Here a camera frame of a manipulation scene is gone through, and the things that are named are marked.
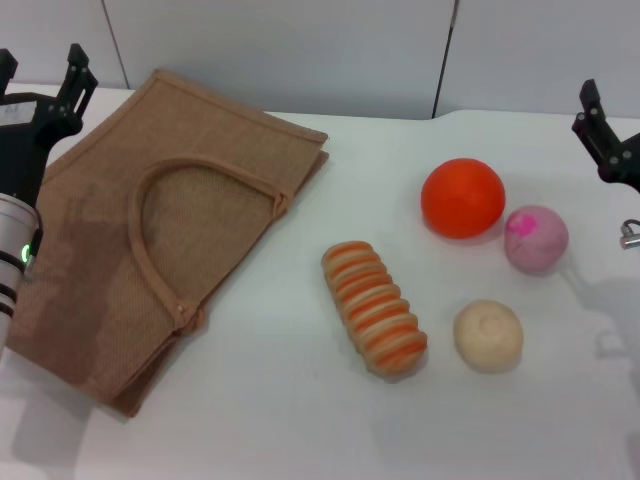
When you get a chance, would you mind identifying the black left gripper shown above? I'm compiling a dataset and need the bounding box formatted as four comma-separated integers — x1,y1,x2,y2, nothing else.
0,43,99,206

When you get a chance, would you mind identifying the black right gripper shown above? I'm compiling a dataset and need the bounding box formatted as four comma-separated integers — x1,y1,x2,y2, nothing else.
571,78,640,194

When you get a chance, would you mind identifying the brown woven handbag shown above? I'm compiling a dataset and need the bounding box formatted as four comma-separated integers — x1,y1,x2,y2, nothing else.
7,68,331,420

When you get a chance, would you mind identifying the orange striped bread roll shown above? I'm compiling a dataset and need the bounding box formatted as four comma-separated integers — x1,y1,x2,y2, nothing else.
320,240,429,375

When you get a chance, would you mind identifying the metal right wrist connector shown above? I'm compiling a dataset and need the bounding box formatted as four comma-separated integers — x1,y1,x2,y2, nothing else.
619,217,640,250

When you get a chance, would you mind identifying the pink round bun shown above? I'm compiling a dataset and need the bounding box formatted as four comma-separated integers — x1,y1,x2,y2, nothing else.
504,204,570,274

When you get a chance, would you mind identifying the orange ball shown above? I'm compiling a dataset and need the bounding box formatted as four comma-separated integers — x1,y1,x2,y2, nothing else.
420,157,507,241

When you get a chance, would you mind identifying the beige round bun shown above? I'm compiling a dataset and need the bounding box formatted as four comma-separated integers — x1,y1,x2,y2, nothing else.
453,299,525,373

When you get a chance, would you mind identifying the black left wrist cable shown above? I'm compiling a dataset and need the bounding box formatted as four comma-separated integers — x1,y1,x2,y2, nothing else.
22,223,45,284

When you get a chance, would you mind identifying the dark vertical wall strip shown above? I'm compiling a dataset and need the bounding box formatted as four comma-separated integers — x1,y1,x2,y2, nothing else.
430,0,461,120

